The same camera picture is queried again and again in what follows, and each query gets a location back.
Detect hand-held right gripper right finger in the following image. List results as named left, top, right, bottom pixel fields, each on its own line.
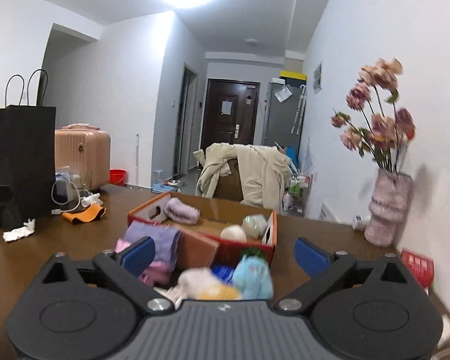
left=274, top=237, right=427, bottom=314

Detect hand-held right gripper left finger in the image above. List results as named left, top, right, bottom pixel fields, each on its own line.
left=34, top=235, right=175, bottom=315

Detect orange cardboard box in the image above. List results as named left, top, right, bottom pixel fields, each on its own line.
left=127, top=191, right=278, bottom=268

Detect light blue plush toy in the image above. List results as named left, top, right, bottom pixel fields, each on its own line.
left=232, top=255, right=275, bottom=301

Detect white and yellow alpaca plush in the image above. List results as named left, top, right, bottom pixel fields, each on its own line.
left=176, top=267, right=241, bottom=301

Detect pink cloth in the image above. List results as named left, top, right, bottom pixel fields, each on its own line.
left=114, top=238, right=174, bottom=286

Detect lavender towel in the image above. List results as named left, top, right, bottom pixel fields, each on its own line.
left=124, top=220, right=182, bottom=264

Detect green fuzzy toy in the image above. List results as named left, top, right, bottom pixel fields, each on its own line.
left=244, top=247, right=269, bottom=260

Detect brown cardboard divider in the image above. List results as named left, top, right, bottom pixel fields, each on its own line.
left=177, top=229, right=220, bottom=271

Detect small white bottle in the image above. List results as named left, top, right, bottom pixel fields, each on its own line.
left=352, top=215, right=372, bottom=232

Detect white and green plush ball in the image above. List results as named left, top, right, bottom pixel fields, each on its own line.
left=242, top=214, right=269, bottom=239

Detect cluttered storage rack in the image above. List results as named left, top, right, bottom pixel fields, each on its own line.
left=283, top=172, right=314, bottom=217

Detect beige coat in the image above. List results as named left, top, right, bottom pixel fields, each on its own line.
left=193, top=142, right=294, bottom=208

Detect wooden chair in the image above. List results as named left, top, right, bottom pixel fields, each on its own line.
left=213, top=157, right=245, bottom=202

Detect red flat box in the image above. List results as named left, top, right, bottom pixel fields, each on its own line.
left=400, top=248, right=435, bottom=290

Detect pink suitcase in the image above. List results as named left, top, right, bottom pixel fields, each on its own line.
left=54, top=123, right=112, bottom=192

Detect crumpled white tissue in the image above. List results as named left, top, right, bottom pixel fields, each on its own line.
left=2, top=218, right=37, bottom=243

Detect grey refrigerator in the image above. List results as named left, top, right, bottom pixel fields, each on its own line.
left=262, top=77, right=307, bottom=149

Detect white folded umbrella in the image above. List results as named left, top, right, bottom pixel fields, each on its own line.
left=290, top=84, right=308, bottom=136

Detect pink artificial flowers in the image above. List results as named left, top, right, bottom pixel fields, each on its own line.
left=330, top=58, right=417, bottom=175

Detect black paper bag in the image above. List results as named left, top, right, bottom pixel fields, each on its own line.
left=0, top=69, right=57, bottom=230

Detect dark brown door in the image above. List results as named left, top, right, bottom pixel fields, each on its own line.
left=200, top=78, right=260, bottom=148

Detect white wall heater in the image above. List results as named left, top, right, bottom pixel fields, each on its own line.
left=320, top=201, right=343, bottom=223

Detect orange strap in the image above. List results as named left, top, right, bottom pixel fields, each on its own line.
left=61, top=203, right=108, bottom=225

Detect white charger cable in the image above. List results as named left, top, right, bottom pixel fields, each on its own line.
left=51, top=179, right=102, bottom=217

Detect wall poster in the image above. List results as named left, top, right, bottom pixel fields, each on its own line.
left=313, top=61, right=323, bottom=95

